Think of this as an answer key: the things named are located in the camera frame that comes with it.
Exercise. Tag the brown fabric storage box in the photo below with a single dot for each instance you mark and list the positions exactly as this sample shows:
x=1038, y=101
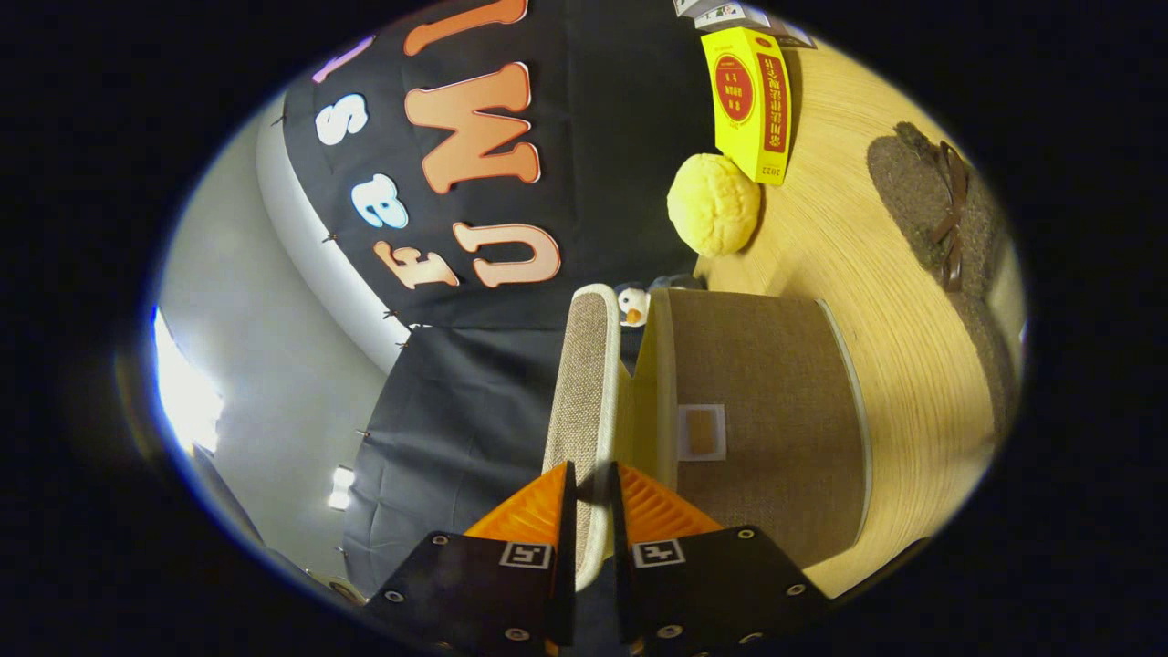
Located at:
x=757, y=383

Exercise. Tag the penguin plush toy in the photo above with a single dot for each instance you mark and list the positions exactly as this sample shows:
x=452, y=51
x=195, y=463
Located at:
x=630, y=299

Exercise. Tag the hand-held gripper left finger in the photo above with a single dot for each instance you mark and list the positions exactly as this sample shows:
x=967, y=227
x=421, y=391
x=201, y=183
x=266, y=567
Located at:
x=568, y=547

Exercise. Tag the yellow book with red label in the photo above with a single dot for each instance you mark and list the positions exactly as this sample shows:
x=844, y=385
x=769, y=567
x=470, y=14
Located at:
x=744, y=100

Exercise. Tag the yellow bread bun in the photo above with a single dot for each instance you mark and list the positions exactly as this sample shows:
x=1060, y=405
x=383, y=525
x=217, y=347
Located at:
x=714, y=205

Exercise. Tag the brown fuzzy slipper shoe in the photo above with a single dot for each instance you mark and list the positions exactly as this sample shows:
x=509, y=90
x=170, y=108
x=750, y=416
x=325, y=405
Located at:
x=912, y=182

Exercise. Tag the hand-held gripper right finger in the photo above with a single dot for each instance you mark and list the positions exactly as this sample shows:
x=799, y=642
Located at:
x=620, y=547

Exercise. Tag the white paperback book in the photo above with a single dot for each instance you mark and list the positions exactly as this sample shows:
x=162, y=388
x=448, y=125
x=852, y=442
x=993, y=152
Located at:
x=753, y=18
x=792, y=36

